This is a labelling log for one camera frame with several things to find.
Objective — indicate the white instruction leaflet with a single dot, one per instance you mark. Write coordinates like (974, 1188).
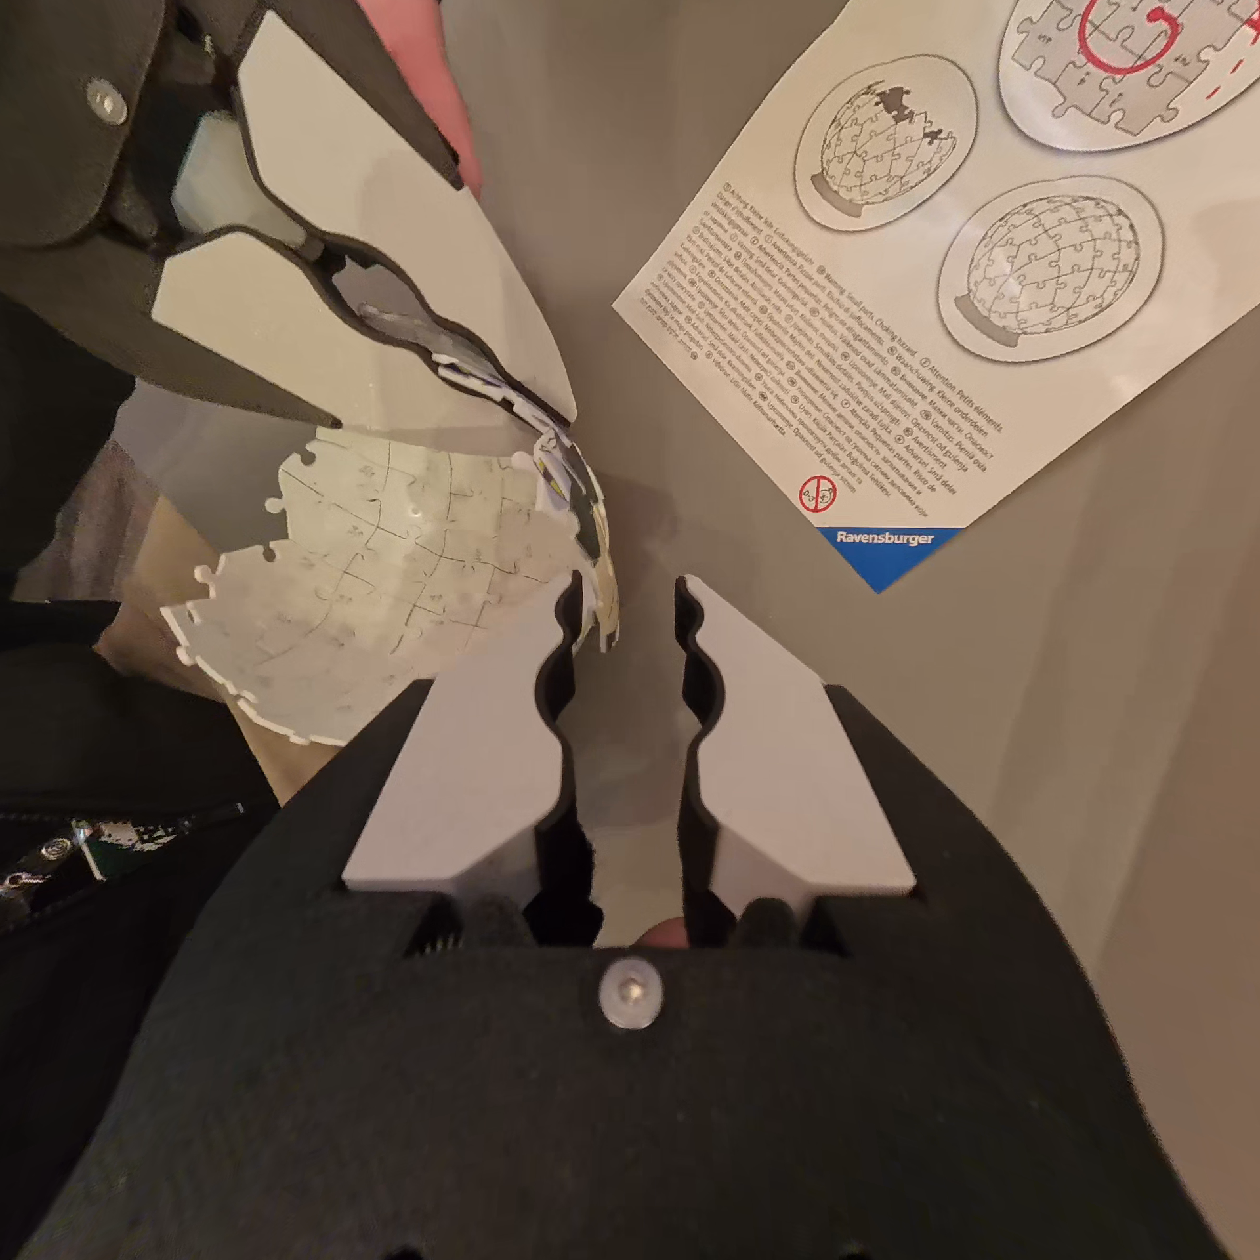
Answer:
(886, 342)

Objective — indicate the person's left hand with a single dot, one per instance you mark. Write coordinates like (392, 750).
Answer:
(434, 59)

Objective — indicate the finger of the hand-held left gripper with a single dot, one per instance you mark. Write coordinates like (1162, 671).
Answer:
(248, 296)
(393, 217)

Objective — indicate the partly built puzzle ball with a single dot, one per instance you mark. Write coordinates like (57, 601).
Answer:
(393, 590)

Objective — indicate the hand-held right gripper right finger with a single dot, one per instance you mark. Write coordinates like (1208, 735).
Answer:
(799, 787)

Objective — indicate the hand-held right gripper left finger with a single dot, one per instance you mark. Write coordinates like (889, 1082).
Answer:
(464, 777)

